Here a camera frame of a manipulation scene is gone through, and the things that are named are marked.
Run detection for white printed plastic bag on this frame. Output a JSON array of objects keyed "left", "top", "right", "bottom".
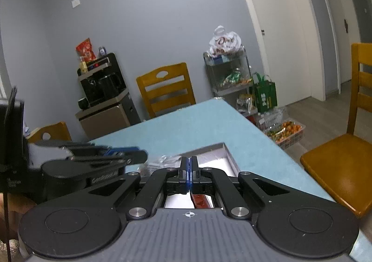
[{"left": 206, "top": 26, "right": 243, "bottom": 58}]

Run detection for black cable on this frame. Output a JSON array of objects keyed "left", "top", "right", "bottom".
[{"left": 2, "top": 192, "right": 13, "bottom": 262}]

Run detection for clear plastic wrapper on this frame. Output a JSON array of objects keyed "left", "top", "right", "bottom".
[{"left": 147, "top": 155, "right": 182, "bottom": 176}]

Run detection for pile of packets on cart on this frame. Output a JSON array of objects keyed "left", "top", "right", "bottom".
[{"left": 219, "top": 71, "right": 252, "bottom": 89}]

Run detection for black kettle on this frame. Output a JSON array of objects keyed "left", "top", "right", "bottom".
[{"left": 97, "top": 74, "right": 123, "bottom": 98}]

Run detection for white shallow cardboard tray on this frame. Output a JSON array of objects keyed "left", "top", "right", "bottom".
[{"left": 147, "top": 141, "right": 242, "bottom": 210}]

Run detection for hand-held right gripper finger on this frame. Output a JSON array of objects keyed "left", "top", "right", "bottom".
[
  {"left": 87, "top": 156, "right": 191, "bottom": 221},
  {"left": 189, "top": 156, "right": 291, "bottom": 219}
]

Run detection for clear plastic bags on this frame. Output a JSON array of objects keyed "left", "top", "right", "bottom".
[{"left": 257, "top": 107, "right": 289, "bottom": 129}]

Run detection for red snack bag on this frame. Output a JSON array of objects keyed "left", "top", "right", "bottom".
[{"left": 76, "top": 38, "right": 96, "bottom": 61}]

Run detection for white door with dark handle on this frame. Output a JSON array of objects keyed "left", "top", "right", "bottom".
[{"left": 318, "top": 0, "right": 364, "bottom": 86}]

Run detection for metal rack cart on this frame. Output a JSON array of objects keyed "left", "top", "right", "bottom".
[{"left": 203, "top": 46, "right": 259, "bottom": 127}]

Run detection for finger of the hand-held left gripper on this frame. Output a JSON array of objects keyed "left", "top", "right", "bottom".
[
  {"left": 65, "top": 150, "right": 148, "bottom": 165},
  {"left": 34, "top": 140, "right": 139, "bottom": 157}
]

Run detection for wooden chair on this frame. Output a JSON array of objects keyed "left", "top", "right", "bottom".
[
  {"left": 136, "top": 62, "right": 197, "bottom": 119},
  {"left": 300, "top": 43, "right": 372, "bottom": 218},
  {"left": 27, "top": 122, "right": 73, "bottom": 144}
]

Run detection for green tote bag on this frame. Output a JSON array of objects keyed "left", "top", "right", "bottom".
[{"left": 252, "top": 73, "right": 277, "bottom": 114}]

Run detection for black water dispenser cabinet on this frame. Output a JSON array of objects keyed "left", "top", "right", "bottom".
[{"left": 75, "top": 53, "right": 142, "bottom": 141}]

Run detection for red snack packet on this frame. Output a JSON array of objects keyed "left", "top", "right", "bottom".
[{"left": 190, "top": 194, "right": 212, "bottom": 209}]

